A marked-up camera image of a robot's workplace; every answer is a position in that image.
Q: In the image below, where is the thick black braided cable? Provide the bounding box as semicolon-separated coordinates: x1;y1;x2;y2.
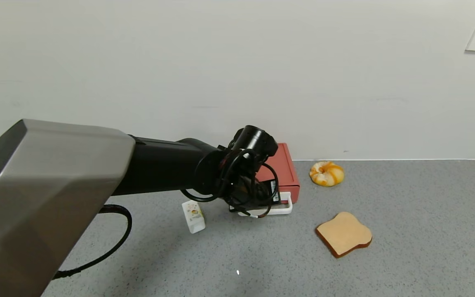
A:
54;204;133;280

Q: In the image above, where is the thin black camera cable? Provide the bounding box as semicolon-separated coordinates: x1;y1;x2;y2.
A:
180;148;280;218

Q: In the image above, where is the small white milk carton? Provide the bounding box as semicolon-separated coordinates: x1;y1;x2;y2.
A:
181;200;206;234

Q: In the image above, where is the orange glazed donut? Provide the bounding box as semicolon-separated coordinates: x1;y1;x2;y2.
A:
309;161;344;187

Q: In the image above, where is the red black gripper wire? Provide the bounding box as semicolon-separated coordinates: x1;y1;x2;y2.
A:
244;208;273;219

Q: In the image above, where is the red drawer cabinet housing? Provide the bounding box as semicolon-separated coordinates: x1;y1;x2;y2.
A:
256;143;301;203

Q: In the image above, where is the brown toast slice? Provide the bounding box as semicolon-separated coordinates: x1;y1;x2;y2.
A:
315;212;373;259

